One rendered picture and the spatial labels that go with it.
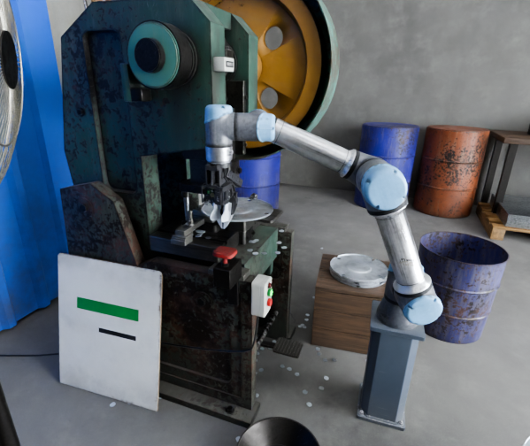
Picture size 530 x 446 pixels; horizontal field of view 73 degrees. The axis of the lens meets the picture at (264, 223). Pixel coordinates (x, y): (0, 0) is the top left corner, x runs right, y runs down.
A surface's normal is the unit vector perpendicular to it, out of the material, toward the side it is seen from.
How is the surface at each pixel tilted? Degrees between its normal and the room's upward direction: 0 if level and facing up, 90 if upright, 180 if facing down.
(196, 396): 0
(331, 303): 90
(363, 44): 90
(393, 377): 90
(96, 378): 78
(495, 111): 90
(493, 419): 0
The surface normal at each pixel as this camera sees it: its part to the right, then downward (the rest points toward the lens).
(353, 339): -0.24, 0.35
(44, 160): 0.29, 0.35
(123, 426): 0.02, -0.93
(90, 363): -0.29, 0.14
